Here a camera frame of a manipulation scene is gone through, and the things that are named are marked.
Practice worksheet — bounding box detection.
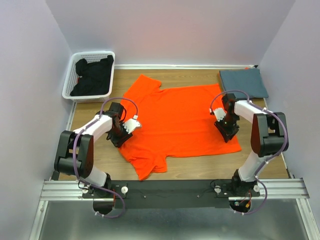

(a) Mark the black t shirt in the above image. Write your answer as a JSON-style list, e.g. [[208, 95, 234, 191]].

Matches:
[[70, 55, 114, 97]]

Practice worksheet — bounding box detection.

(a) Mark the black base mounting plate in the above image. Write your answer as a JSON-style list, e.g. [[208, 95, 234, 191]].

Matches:
[[82, 178, 260, 214]]

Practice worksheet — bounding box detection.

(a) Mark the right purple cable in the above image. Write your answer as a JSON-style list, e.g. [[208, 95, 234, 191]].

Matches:
[[209, 89, 290, 216]]

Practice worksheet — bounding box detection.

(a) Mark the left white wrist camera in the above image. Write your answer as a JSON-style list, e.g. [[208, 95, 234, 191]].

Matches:
[[122, 115, 142, 134]]

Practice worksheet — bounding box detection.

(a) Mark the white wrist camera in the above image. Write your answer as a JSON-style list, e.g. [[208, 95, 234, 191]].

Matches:
[[209, 107, 227, 122], [122, 115, 142, 134]]

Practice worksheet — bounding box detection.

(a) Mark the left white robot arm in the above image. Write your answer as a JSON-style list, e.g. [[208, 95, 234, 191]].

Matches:
[[54, 102, 141, 198]]

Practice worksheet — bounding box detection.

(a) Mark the aluminium frame rail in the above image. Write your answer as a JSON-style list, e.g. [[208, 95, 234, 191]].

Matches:
[[30, 174, 319, 240]]

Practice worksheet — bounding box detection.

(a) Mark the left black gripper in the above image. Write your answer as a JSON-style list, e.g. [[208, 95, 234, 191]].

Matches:
[[108, 122, 133, 149]]

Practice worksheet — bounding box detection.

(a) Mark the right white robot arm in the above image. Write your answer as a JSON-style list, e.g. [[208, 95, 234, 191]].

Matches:
[[209, 90, 289, 197]]

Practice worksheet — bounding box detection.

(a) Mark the folded blue t shirt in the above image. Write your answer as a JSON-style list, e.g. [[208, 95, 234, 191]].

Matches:
[[219, 68, 269, 99]]

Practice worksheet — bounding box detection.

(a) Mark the orange t shirt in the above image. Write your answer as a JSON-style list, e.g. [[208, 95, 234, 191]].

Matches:
[[119, 75, 242, 181]]

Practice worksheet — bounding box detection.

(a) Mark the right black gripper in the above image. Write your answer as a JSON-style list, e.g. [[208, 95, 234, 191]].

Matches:
[[214, 114, 239, 143]]

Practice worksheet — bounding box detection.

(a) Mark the white plastic laundry basket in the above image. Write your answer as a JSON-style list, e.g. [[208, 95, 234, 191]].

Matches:
[[62, 50, 116, 103]]

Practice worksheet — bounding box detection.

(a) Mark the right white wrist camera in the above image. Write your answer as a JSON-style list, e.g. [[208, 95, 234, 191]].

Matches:
[[209, 107, 227, 122]]

